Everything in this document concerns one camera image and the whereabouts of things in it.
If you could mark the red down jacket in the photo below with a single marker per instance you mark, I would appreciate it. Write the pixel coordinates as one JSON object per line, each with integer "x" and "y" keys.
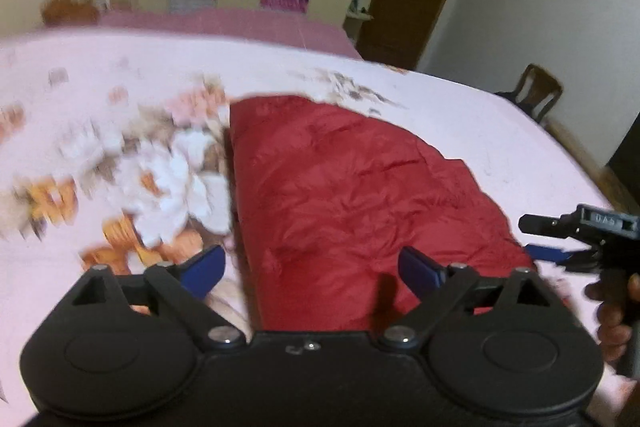
{"x": 350, "y": 197}

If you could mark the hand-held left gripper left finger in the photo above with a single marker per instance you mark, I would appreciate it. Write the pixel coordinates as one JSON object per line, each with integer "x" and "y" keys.
{"x": 206, "y": 269}

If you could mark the pink bed sheet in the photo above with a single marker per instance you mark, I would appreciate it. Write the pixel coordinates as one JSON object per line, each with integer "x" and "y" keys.
{"x": 240, "y": 24}

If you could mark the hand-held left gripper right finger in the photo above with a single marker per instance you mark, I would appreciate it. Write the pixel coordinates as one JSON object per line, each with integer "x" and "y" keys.
{"x": 419, "y": 269}

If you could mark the pink floral blanket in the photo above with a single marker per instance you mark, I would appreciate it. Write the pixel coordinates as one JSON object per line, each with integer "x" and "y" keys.
{"x": 125, "y": 117}

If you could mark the wooden chair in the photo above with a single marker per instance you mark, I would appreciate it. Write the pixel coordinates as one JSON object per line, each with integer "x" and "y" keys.
{"x": 537, "y": 92}

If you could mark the person's right hand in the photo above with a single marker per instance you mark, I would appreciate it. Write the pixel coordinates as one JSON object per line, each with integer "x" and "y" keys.
{"x": 612, "y": 322}

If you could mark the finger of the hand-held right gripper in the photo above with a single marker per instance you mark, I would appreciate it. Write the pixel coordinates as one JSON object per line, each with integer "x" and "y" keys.
{"x": 547, "y": 224}
{"x": 555, "y": 254}

